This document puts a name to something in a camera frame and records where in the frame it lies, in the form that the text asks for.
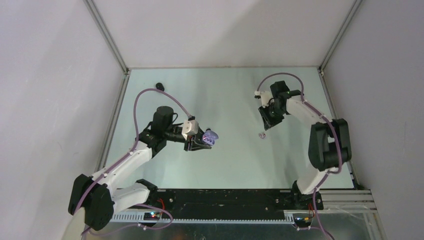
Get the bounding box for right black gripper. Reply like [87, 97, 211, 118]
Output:
[258, 101, 286, 131]

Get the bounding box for black oval case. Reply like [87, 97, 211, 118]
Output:
[155, 82, 165, 92]

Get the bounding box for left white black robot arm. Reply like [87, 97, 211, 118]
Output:
[68, 106, 219, 231]

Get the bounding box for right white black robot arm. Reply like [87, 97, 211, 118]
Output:
[254, 81, 352, 209]

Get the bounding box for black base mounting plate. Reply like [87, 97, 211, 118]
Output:
[146, 188, 324, 221]

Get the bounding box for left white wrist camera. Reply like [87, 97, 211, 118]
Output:
[181, 116, 199, 140]

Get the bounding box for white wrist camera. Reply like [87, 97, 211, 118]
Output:
[254, 90, 273, 108]
[181, 116, 199, 140]

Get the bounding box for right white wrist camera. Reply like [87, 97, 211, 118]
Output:
[254, 90, 273, 108]

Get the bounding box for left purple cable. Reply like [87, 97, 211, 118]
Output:
[74, 88, 196, 236]

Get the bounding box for purple cable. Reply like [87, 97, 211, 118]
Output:
[74, 88, 196, 236]
[256, 72, 344, 240]

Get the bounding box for aluminium frame rail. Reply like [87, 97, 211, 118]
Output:
[110, 186, 376, 224]

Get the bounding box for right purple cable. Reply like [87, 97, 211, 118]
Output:
[256, 72, 344, 240]

